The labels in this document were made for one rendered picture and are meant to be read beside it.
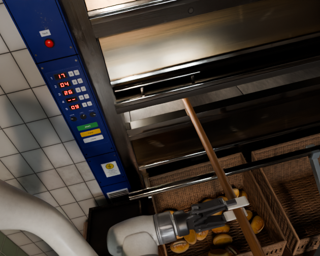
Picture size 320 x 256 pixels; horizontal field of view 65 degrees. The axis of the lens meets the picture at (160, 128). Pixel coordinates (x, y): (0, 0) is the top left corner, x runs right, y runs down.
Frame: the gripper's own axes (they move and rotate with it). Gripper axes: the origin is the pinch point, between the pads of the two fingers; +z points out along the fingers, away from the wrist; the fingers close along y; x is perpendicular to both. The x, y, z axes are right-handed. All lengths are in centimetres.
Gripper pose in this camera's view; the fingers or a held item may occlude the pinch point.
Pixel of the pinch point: (236, 208)
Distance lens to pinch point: 87.2
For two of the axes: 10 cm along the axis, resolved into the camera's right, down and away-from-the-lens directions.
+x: 1.8, 6.2, -7.6
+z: 9.7, -2.4, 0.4
